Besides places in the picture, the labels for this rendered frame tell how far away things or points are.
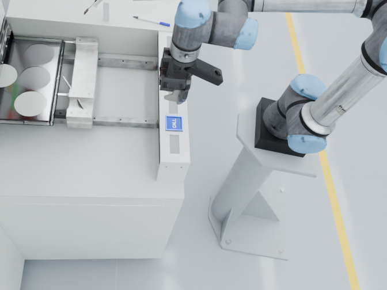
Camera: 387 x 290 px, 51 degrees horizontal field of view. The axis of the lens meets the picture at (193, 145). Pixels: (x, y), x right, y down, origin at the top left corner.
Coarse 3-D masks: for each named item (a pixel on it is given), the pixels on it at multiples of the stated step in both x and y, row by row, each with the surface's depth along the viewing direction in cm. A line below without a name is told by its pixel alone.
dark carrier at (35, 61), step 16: (16, 48) 142; (32, 48) 143; (48, 48) 145; (16, 64) 138; (32, 64) 140; (48, 64) 141; (16, 80) 135; (32, 80) 137; (48, 80) 138; (0, 96) 131; (16, 96) 132; (48, 96) 134; (0, 112) 128; (16, 112) 129; (48, 112) 131
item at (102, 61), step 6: (66, 60) 151; (72, 60) 151; (102, 60) 152; (108, 60) 153; (114, 60) 153; (120, 60) 154; (126, 60) 154; (132, 60) 155; (138, 60) 155; (102, 66) 154; (108, 66) 155; (114, 66) 155; (120, 66) 155; (126, 66) 155; (132, 66) 155; (138, 66) 156; (144, 66) 156; (150, 66) 156
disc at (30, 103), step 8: (24, 96) 133; (32, 96) 133; (40, 96) 134; (16, 104) 131; (24, 104) 131; (32, 104) 132; (40, 104) 132; (24, 112) 130; (32, 112) 130; (40, 112) 131
